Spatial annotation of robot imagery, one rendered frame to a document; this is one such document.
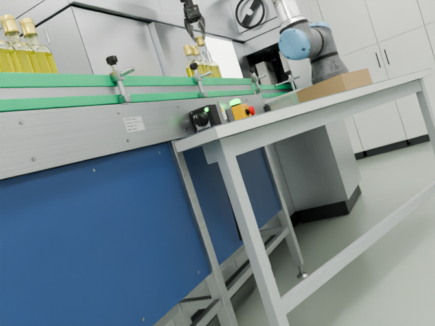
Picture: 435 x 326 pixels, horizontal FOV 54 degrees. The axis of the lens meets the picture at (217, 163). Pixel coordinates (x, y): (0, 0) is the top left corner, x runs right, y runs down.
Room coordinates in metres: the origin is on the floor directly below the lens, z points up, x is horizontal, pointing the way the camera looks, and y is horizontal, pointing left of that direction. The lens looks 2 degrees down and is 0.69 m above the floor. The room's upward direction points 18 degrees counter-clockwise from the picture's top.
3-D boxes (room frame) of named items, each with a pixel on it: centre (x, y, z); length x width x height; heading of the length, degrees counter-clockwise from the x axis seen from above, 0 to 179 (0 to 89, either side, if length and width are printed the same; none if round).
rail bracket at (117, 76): (1.14, 0.16, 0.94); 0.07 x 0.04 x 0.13; 63
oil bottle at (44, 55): (1.13, 0.36, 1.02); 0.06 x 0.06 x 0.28; 63
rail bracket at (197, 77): (1.55, -0.05, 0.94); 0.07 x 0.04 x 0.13; 63
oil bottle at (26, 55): (1.08, 0.39, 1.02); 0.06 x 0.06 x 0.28; 63
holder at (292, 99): (2.17, -0.39, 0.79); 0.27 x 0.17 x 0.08; 63
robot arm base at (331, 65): (1.76, -0.55, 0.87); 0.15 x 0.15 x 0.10
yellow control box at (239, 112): (1.69, -0.14, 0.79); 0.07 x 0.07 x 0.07; 63
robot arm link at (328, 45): (1.75, -0.54, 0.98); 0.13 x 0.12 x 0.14; 133
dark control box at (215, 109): (1.44, -0.01, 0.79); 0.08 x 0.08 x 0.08; 63
